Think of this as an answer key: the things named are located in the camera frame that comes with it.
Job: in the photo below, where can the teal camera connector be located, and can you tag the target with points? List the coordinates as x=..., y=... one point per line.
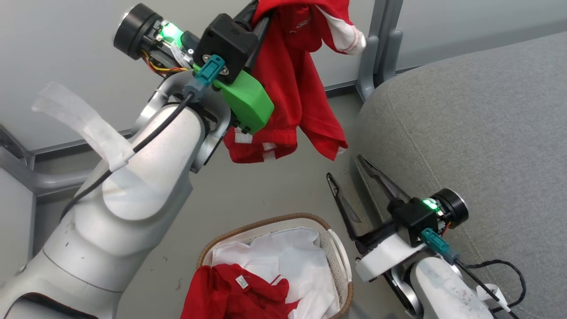
x=208, y=73
x=438, y=246

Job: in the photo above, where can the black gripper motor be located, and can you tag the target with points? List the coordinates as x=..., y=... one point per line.
x=454, y=206
x=133, y=31

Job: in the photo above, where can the teal left camera connector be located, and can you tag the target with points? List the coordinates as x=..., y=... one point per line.
x=208, y=73

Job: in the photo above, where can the black right gripper motor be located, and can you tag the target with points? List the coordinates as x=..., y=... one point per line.
x=454, y=206

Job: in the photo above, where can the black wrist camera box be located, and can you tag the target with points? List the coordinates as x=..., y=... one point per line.
x=412, y=219
x=226, y=40

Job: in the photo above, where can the white tape on right arm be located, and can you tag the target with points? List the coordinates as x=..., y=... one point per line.
x=491, y=294

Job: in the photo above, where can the white laundry basket brown rim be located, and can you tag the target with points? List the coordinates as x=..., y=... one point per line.
x=342, y=261

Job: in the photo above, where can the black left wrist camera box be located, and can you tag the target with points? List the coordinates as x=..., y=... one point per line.
x=226, y=40

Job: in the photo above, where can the white tape on left arm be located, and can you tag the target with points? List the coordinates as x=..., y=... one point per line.
x=88, y=119

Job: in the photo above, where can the red and white jersey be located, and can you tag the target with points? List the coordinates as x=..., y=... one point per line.
x=292, y=88
x=221, y=297

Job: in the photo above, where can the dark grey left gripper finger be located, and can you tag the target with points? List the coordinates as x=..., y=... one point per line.
x=248, y=13
x=259, y=40

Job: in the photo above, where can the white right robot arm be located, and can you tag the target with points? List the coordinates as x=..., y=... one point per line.
x=443, y=288

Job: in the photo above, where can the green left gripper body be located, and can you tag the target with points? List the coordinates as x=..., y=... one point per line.
x=248, y=104

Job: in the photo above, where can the teal right camera connector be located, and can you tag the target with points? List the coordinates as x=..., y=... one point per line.
x=438, y=246

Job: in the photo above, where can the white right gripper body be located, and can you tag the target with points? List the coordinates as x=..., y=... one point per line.
x=383, y=259

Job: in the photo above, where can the grey fabric sofa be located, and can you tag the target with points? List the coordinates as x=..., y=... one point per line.
x=487, y=133

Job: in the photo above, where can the grey partition post with foot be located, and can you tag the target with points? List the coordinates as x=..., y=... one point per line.
x=44, y=181

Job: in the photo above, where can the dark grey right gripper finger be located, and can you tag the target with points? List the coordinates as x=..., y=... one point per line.
x=343, y=208
x=383, y=181

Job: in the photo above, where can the black left gripper motor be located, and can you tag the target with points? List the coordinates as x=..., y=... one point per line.
x=133, y=31

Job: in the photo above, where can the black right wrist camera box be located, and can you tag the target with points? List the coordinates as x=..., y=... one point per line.
x=412, y=219

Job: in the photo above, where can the white cloth basket liner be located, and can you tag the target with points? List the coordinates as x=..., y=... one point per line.
x=288, y=261

